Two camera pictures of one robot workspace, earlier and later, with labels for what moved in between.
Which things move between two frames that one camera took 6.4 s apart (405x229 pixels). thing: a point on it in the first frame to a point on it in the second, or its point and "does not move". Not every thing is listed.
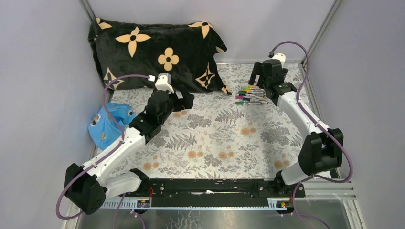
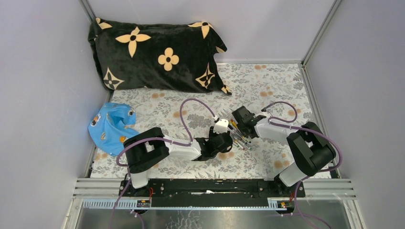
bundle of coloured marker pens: x=251 y=95 to x=239 y=139
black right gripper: x=257 y=70 to x=253 y=116
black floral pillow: x=187 y=54 does not move
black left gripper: x=186 y=103 to x=211 y=133
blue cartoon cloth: x=103 y=131 does not move
